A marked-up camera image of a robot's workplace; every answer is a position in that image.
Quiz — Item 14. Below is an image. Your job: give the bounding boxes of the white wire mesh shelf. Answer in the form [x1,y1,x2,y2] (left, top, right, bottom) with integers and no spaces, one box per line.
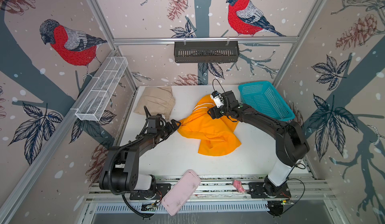
[75,56,128,121]

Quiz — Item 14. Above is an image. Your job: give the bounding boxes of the beige drawstring shorts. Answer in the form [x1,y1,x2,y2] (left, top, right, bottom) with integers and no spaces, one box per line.
[134,86,175,120]

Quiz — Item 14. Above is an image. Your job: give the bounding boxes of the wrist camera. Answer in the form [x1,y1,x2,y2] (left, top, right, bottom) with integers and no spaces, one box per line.
[210,91,224,108]
[146,115,166,134]

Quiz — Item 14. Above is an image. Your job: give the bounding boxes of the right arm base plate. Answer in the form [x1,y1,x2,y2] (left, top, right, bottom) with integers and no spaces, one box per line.
[248,182,291,199]

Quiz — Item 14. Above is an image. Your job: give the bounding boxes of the black hanging wire basket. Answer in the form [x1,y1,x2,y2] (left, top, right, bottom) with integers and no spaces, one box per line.
[174,41,240,63]

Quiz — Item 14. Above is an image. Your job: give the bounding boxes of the teal plastic basket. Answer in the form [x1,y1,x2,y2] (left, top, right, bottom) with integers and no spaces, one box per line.
[238,81,295,122]

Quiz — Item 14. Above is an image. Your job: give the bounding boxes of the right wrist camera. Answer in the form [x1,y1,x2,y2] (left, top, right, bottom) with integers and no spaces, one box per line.
[210,91,224,108]

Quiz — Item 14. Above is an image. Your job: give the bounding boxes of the small pink crumpled object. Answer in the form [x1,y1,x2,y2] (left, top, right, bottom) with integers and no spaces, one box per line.
[233,180,246,193]

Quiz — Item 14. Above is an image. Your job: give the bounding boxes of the aluminium horizontal frame bar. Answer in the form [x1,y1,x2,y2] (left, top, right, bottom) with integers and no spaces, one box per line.
[113,36,299,46]

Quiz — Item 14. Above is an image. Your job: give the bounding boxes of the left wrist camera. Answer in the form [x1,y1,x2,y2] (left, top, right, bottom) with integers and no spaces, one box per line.
[146,115,166,134]

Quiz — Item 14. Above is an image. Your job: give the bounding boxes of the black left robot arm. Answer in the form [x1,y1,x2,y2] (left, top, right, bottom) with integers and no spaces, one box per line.
[99,115,181,195]

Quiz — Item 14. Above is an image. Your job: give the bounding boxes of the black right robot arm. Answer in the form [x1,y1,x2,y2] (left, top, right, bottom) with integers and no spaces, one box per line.
[208,91,310,187]

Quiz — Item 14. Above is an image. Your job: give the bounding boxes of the orange shorts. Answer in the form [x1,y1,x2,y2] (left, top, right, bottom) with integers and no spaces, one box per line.
[178,95,242,156]

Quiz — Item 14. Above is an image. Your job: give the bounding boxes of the pink flat case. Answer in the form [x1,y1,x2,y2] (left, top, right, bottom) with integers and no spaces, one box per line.
[161,170,201,216]

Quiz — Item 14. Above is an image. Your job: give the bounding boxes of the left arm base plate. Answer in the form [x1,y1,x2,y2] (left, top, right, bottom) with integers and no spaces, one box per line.
[129,183,171,201]

